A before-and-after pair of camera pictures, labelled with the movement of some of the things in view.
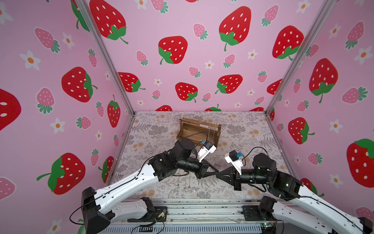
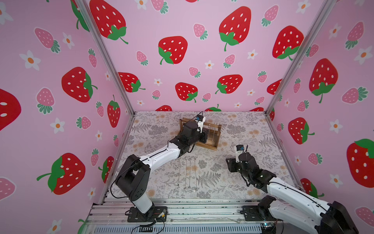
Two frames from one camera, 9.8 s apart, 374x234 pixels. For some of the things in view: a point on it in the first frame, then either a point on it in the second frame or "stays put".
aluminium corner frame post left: [110, 58] stays put
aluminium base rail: [192, 216] stays put
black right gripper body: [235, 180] → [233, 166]
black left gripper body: [202, 167] → [201, 137]
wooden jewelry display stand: [197, 131] stays put
